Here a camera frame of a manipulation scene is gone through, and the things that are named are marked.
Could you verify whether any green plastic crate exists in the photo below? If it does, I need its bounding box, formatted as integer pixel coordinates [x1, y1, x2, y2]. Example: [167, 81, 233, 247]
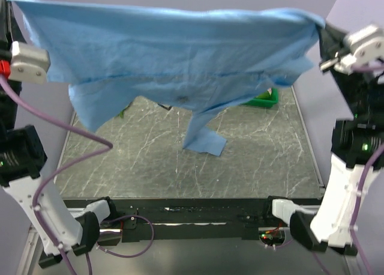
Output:
[242, 88, 278, 109]

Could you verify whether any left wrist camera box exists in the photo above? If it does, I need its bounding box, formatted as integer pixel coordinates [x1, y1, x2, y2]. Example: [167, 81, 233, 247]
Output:
[8, 41, 50, 85]

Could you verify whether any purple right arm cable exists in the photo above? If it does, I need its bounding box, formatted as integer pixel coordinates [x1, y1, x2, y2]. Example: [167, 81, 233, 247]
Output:
[263, 61, 384, 275]

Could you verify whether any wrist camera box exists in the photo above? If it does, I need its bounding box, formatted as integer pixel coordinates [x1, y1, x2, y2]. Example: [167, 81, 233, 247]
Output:
[319, 24, 383, 74]
[8, 41, 50, 85]

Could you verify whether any black square hinged frame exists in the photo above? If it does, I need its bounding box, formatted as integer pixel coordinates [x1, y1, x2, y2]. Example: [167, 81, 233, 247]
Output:
[157, 103, 172, 111]

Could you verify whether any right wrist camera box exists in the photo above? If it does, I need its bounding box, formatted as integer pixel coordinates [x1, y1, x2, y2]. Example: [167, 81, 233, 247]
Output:
[319, 24, 383, 74]

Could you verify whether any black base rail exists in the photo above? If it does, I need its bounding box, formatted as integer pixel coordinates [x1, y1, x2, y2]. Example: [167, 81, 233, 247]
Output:
[62, 196, 325, 243]

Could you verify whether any light blue shirt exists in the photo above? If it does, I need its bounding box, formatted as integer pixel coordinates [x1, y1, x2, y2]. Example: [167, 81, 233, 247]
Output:
[10, 0, 325, 156]

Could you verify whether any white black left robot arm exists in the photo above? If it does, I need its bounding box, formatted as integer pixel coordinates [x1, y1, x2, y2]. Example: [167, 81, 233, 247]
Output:
[1, 0, 119, 268]

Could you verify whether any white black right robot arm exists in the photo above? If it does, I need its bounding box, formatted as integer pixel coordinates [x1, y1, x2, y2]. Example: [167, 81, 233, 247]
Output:
[262, 24, 383, 256]

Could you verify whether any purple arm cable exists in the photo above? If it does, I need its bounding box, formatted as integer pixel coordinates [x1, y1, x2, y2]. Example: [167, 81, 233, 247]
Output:
[263, 61, 384, 275]
[0, 73, 114, 275]

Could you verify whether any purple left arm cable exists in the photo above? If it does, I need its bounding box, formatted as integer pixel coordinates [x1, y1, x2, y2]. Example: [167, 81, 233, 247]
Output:
[0, 73, 114, 275]

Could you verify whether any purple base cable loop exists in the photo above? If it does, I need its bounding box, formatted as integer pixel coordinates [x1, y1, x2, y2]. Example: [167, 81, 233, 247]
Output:
[95, 216, 155, 260]

